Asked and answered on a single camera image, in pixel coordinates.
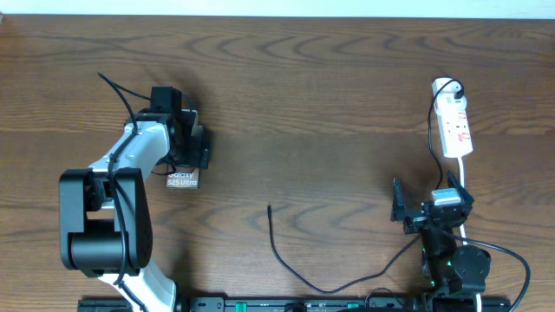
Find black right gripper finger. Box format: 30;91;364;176
392;179;406;213
447;171;473;204

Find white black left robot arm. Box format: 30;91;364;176
59;108;209;311

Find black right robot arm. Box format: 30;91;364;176
391;172;491;302

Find white USB charger adapter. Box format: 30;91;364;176
434;90;467;116

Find white power strip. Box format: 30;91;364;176
431;77;474;159

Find white power strip cord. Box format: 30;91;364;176
457;156;483;312

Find black USB charging cable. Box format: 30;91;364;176
266;78;466;296

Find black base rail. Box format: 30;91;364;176
76;296;511;312

